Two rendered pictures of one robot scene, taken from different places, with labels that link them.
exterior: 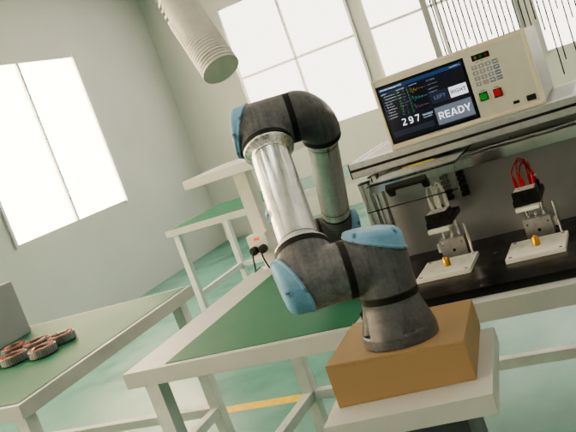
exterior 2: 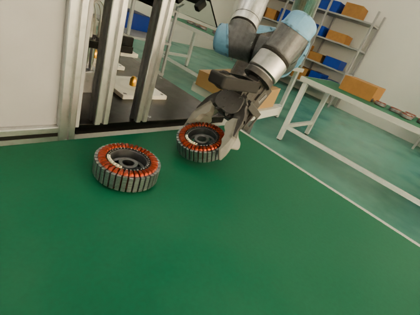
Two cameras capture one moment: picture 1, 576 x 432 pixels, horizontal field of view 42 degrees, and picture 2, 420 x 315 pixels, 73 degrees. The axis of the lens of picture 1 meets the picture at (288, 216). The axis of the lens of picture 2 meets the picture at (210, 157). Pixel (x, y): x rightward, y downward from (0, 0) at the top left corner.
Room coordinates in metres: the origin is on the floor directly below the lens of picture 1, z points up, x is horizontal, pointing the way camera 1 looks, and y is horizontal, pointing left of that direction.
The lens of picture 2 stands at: (2.76, 0.05, 1.05)
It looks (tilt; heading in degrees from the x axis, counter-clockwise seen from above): 26 degrees down; 189
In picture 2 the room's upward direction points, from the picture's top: 20 degrees clockwise
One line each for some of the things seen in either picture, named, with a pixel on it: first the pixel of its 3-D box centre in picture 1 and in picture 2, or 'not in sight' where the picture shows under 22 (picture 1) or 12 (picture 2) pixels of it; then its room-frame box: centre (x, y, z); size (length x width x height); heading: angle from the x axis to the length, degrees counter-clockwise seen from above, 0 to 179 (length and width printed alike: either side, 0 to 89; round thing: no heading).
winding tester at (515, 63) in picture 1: (465, 85); not in sight; (2.24, -0.63, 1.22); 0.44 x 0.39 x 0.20; 64
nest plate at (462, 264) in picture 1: (447, 267); (132, 87); (2.01, -0.37, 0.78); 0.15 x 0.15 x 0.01; 64
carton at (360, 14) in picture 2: not in sight; (354, 12); (-4.44, 0.72, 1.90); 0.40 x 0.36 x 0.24; 155
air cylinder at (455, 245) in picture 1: (454, 244); (85, 77); (2.14, -0.43, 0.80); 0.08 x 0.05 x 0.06; 64
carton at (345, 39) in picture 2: not in sight; (339, 38); (-4.47, 0.67, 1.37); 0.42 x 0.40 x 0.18; 64
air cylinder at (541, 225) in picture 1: (539, 224); not in sight; (2.03, -0.65, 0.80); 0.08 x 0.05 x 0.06; 64
